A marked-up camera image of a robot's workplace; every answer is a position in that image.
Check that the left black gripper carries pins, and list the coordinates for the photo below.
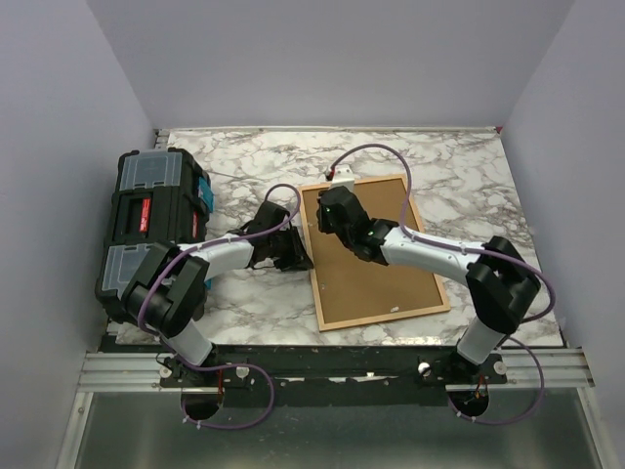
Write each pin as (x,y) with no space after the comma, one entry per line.
(297,260)

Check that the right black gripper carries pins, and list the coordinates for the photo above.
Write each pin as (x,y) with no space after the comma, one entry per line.
(323,227)

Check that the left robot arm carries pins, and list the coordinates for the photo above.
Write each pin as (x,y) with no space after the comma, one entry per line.
(170,285)

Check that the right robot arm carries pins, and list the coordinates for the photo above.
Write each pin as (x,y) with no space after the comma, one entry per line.
(502,286)

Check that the black toolbox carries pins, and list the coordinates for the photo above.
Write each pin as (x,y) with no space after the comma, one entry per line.
(160,195)

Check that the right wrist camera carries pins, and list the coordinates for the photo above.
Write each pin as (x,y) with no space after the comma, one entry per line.
(340,176)

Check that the aluminium extrusion rail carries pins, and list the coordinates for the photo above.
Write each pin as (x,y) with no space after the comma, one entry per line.
(123,373)

